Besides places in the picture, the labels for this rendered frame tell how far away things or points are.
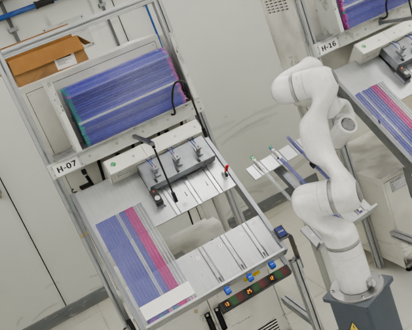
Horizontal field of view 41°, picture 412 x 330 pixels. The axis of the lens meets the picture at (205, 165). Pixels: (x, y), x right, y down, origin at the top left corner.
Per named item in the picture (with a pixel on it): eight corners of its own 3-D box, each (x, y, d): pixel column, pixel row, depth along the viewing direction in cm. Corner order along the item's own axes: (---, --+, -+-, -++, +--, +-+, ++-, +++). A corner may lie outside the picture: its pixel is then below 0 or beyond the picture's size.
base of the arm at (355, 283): (393, 275, 192) (380, 230, 186) (367, 308, 181) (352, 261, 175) (348, 268, 206) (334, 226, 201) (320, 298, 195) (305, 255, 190)
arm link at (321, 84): (321, 216, 190) (368, 208, 183) (312, 219, 179) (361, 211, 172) (293, 77, 194) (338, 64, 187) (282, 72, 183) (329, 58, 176)
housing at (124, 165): (204, 146, 269) (204, 129, 257) (114, 190, 255) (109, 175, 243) (196, 135, 272) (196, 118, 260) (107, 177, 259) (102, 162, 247)
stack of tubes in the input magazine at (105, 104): (188, 101, 254) (166, 46, 246) (88, 146, 240) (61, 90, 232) (179, 100, 266) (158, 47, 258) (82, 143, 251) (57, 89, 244)
